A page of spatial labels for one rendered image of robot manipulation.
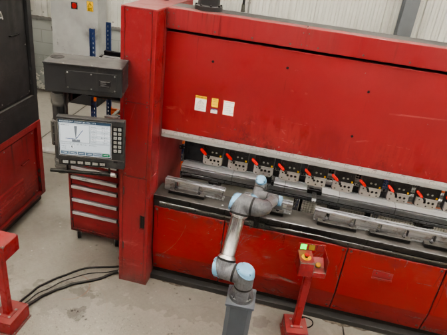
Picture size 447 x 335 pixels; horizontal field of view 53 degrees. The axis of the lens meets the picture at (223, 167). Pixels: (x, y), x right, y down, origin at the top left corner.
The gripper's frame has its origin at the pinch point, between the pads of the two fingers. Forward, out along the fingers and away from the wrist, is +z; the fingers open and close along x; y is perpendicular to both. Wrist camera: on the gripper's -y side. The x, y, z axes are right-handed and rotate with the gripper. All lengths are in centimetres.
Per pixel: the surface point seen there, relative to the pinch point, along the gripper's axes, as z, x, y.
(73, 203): 48, 174, -33
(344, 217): 13, -64, 8
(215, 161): -14.2, 41.4, 15.2
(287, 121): -44, -7, 47
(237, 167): -12.5, 23.4, 16.1
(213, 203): 8.2, 37.4, -11.0
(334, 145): -33, -43, 42
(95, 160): -57, 110, -24
